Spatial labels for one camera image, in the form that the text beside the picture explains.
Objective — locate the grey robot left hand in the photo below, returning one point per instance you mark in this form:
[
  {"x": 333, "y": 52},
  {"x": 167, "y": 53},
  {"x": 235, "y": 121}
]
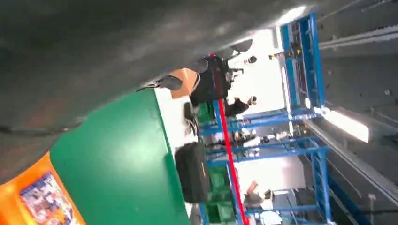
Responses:
[{"x": 93, "y": 46}]

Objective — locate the orange drink bottle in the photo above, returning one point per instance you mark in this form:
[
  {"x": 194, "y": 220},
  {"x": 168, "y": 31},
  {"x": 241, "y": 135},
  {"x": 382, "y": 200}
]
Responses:
[{"x": 18, "y": 198}]

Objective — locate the brown cardboard box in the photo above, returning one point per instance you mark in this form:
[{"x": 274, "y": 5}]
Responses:
[{"x": 184, "y": 81}]

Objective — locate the white table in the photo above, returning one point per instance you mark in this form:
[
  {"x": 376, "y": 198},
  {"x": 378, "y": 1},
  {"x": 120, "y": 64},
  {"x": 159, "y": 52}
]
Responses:
[{"x": 172, "y": 119}]

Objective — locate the green table mat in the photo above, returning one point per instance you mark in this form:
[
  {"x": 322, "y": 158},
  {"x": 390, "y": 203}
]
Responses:
[{"x": 124, "y": 155}]

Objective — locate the green plastic crate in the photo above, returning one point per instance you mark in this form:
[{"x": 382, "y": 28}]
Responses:
[
  {"x": 219, "y": 186},
  {"x": 205, "y": 112}
]

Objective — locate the person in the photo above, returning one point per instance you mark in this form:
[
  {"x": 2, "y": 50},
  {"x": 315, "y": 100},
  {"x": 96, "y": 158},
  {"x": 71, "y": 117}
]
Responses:
[
  {"x": 236, "y": 108},
  {"x": 253, "y": 197}
]

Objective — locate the black zip case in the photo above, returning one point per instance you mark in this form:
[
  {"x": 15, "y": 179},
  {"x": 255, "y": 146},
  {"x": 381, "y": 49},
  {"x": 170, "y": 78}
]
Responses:
[{"x": 191, "y": 172}]

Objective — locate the red pole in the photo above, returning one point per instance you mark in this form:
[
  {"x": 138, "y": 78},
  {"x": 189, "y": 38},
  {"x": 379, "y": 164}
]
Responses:
[{"x": 231, "y": 164}]

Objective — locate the blue metal rack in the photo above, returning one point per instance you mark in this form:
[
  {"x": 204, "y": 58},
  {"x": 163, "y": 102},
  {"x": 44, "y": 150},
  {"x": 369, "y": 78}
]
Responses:
[{"x": 320, "y": 174}]

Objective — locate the long ceiling light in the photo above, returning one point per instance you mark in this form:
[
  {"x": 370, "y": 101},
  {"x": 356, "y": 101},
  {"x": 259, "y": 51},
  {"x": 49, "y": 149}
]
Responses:
[{"x": 345, "y": 122}]

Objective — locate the grey ceiling beam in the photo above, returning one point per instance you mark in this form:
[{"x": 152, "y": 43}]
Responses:
[{"x": 357, "y": 38}]

